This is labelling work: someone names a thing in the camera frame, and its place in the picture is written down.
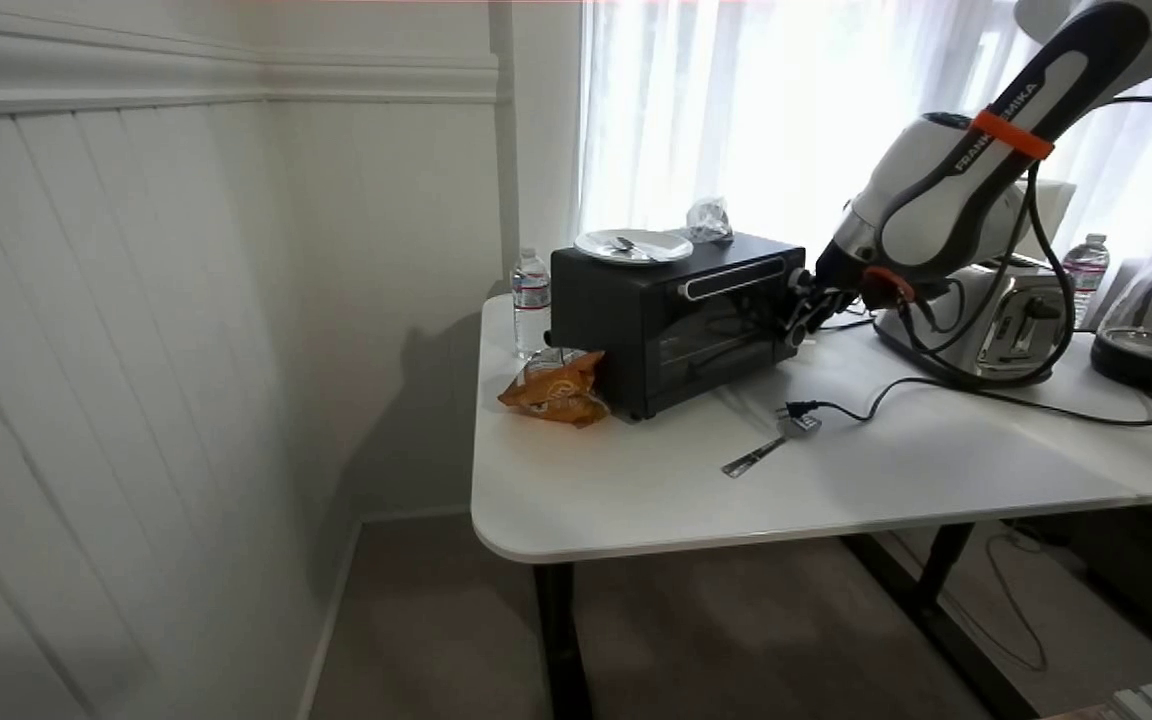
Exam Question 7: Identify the black toaster oven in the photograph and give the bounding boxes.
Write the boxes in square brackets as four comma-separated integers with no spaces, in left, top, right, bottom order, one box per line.
[549,232,812,426]

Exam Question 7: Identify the black power cable with plug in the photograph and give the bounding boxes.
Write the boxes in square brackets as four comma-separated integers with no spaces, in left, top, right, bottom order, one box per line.
[785,374,1152,433]

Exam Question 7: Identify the crumpled clear plastic wrapper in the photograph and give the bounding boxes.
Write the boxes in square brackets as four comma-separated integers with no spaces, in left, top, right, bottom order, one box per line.
[680,196,737,249]

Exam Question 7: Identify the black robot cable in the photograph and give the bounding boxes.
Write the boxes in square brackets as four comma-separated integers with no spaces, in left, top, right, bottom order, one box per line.
[874,156,1080,394]

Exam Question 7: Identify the orange cable strap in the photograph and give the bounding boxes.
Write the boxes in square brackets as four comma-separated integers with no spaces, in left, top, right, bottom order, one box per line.
[971,107,1056,166]

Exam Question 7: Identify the metal utensil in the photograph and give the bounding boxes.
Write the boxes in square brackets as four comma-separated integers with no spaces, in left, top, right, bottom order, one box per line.
[719,410,825,481]

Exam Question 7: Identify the silver toaster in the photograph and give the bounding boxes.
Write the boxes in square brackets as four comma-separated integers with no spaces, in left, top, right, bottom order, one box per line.
[874,257,1080,394]

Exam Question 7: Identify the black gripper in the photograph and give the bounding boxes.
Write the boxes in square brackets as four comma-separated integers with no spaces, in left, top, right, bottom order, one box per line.
[785,252,886,356]

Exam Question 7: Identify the orange chips bag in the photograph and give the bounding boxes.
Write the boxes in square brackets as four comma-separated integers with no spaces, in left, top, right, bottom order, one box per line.
[496,349,611,433]

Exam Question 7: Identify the black table frame legs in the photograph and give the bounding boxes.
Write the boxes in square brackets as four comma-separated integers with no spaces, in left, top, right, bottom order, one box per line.
[529,522,1048,720]

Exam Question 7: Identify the clear plastic water bottle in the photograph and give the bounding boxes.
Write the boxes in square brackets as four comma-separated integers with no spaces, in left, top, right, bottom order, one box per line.
[508,249,555,356]
[1062,232,1116,332]

